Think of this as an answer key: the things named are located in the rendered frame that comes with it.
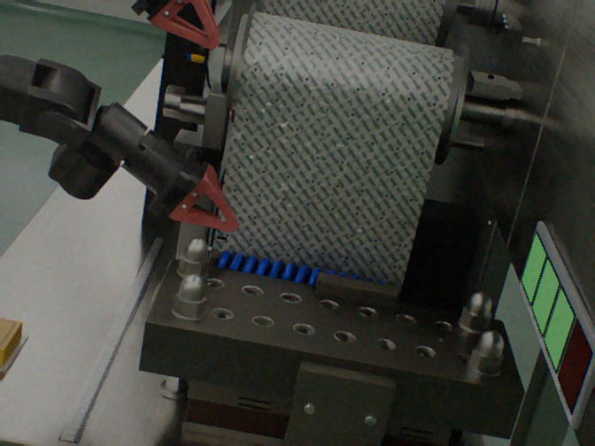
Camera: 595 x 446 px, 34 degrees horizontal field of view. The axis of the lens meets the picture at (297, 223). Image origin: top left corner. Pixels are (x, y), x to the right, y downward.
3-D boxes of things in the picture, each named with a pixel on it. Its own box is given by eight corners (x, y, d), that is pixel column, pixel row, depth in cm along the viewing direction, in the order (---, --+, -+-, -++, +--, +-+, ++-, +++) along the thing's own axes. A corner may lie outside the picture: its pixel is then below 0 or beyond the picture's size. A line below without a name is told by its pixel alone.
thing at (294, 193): (211, 260, 120) (235, 117, 113) (398, 296, 121) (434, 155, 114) (210, 262, 120) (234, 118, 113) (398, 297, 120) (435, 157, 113)
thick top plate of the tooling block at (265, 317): (165, 302, 118) (171, 257, 116) (490, 364, 119) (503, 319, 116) (137, 371, 103) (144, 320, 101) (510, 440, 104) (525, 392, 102)
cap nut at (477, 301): (456, 316, 115) (466, 281, 114) (486, 321, 115) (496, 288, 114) (459, 330, 112) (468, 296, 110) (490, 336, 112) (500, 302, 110)
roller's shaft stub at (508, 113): (447, 117, 120) (456, 82, 118) (503, 127, 120) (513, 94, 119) (451, 127, 116) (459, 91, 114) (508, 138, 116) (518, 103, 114)
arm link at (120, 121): (96, 111, 110) (115, 88, 114) (66, 147, 114) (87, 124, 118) (144, 149, 111) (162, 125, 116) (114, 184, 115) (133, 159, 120)
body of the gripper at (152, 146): (159, 220, 113) (107, 180, 111) (173, 190, 122) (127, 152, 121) (194, 180, 111) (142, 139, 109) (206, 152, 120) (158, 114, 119)
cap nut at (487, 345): (465, 356, 106) (475, 320, 105) (498, 362, 107) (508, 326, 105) (468, 373, 103) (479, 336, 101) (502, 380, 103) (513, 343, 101)
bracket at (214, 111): (153, 290, 135) (184, 76, 124) (199, 299, 135) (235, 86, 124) (146, 307, 131) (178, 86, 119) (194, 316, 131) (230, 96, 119)
